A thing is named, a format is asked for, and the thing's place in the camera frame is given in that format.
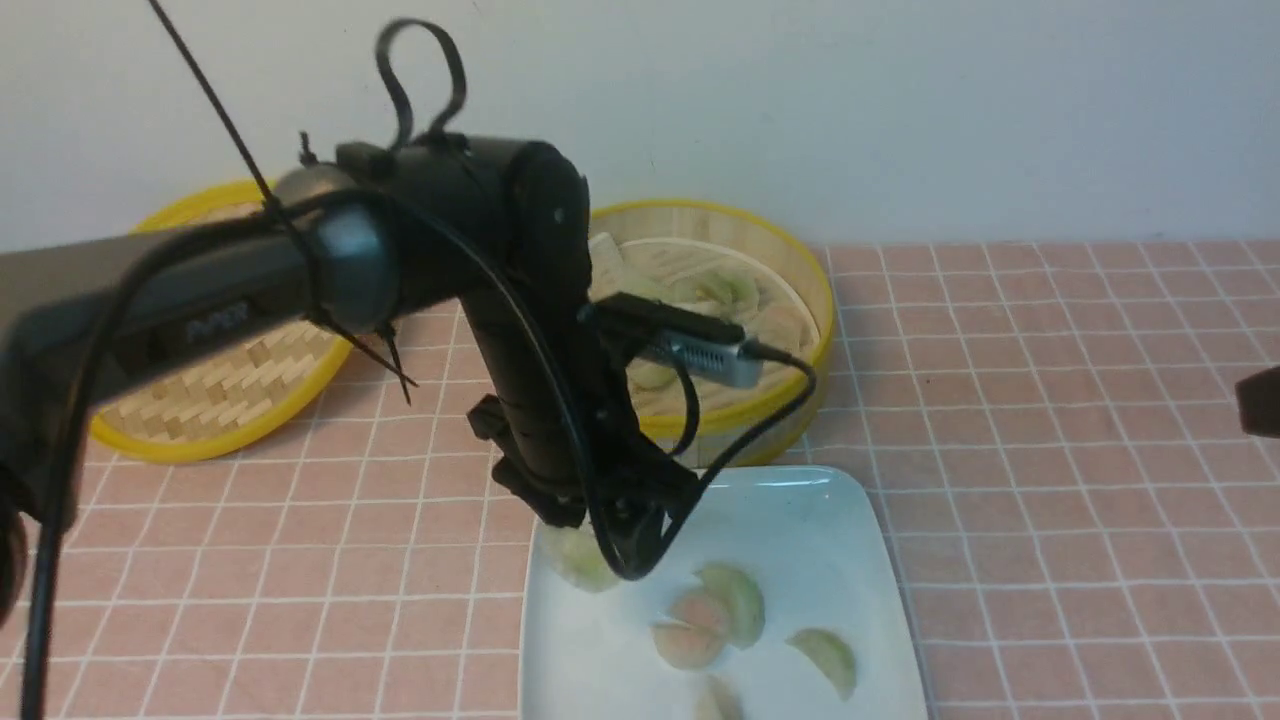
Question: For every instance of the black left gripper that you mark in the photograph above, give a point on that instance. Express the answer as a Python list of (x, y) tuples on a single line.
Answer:
[(571, 447)]

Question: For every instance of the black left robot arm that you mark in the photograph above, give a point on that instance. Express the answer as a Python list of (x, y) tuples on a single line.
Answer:
[(363, 240)]

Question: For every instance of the pink dumpling on plate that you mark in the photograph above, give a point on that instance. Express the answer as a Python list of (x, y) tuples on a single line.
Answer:
[(695, 633)]

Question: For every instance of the green dumpling plate centre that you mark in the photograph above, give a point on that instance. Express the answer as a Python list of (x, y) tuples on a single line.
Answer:
[(741, 596)]

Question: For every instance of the green dumpling plate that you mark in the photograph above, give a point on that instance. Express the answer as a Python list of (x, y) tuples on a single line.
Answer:
[(741, 596), (831, 656)]

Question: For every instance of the white square plate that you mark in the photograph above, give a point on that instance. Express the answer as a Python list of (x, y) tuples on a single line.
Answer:
[(811, 541)]

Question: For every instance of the pale dumpling plate bottom edge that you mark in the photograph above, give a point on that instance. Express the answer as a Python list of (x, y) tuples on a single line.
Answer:
[(717, 700)]

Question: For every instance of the green dumpling plate right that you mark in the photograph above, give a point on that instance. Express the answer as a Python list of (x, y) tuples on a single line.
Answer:
[(831, 656)]

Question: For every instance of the green dumpling steamer right top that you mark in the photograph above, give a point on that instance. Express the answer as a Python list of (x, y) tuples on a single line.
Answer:
[(716, 292)]

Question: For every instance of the yellow rimmed bamboo steamer basket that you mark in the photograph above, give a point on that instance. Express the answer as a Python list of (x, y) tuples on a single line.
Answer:
[(779, 251)]

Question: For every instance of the yellow rimmed bamboo steamer lid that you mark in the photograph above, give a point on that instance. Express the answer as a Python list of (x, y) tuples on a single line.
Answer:
[(226, 402)]

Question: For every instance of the dark right gripper tip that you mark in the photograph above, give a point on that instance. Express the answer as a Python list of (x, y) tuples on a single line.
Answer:
[(1258, 402)]

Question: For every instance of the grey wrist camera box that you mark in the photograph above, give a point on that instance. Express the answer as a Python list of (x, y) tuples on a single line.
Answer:
[(690, 345)]

